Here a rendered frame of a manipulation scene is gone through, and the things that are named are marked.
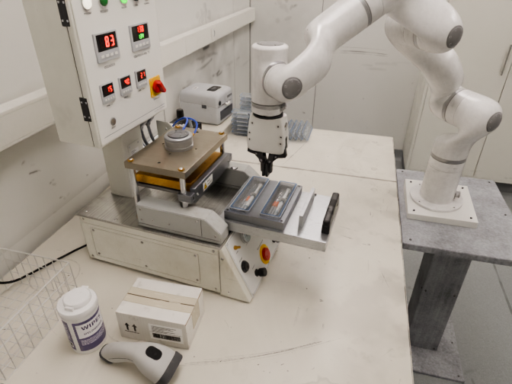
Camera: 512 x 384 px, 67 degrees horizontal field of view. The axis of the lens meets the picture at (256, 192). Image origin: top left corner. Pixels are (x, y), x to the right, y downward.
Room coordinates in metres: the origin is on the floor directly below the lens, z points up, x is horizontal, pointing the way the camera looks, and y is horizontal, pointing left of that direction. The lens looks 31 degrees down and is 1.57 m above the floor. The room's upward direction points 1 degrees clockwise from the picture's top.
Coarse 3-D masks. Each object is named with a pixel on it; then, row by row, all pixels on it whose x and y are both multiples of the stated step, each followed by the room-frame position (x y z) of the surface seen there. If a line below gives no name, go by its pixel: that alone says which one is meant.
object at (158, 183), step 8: (216, 152) 1.07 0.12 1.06; (208, 160) 1.02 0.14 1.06; (200, 168) 0.97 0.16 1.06; (208, 168) 0.98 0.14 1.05; (136, 176) 0.93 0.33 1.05; (144, 176) 0.93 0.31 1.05; (152, 176) 0.92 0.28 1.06; (160, 176) 0.92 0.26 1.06; (168, 176) 0.92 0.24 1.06; (192, 176) 0.92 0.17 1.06; (200, 176) 0.93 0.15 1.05; (144, 184) 0.93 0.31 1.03; (152, 184) 0.92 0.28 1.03; (160, 184) 0.91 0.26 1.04; (168, 184) 0.90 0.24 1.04; (176, 184) 0.89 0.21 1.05; (192, 184) 0.89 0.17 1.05; (176, 192) 0.89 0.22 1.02
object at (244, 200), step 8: (256, 176) 1.02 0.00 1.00; (248, 184) 0.97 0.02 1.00; (256, 184) 0.97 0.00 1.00; (264, 184) 0.97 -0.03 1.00; (248, 192) 0.93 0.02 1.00; (256, 192) 0.93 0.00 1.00; (240, 200) 0.89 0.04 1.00; (248, 200) 0.89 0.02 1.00; (240, 208) 0.85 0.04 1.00; (248, 208) 0.85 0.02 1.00
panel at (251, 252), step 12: (228, 240) 0.82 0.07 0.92; (240, 240) 0.86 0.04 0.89; (252, 240) 0.90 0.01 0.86; (264, 240) 0.95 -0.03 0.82; (240, 252) 0.83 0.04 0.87; (252, 252) 0.87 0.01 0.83; (240, 264) 0.80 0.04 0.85; (252, 264) 0.84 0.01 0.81; (264, 264) 0.89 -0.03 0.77; (252, 276) 0.82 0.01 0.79; (252, 288) 0.79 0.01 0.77
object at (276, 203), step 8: (280, 184) 0.98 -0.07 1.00; (288, 184) 0.98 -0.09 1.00; (296, 184) 0.98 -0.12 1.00; (280, 192) 0.93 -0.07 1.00; (288, 192) 0.93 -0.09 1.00; (272, 200) 0.89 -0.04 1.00; (280, 200) 0.89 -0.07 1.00; (288, 200) 0.89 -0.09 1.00; (264, 208) 0.85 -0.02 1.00; (272, 208) 0.85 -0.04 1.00; (280, 208) 0.85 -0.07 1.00
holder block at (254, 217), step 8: (272, 184) 0.99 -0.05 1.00; (264, 192) 0.95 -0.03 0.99; (296, 192) 0.95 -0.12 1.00; (232, 200) 0.90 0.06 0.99; (264, 200) 0.90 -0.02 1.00; (296, 200) 0.93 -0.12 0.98; (256, 208) 0.86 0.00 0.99; (288, 208) 0.87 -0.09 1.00; (224, 216) 0.85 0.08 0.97; (232, 216) 0.84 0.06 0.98; (240, 216) 0.84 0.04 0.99; (248, 216) 0.83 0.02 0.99; (256, 216) 0.82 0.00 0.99; (288, 216) 0.84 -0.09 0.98; (256, 224) 0.82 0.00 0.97; (264, 224) 0.81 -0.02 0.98; (272, 224) 0.81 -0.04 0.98; (280, 224) 0.80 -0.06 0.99
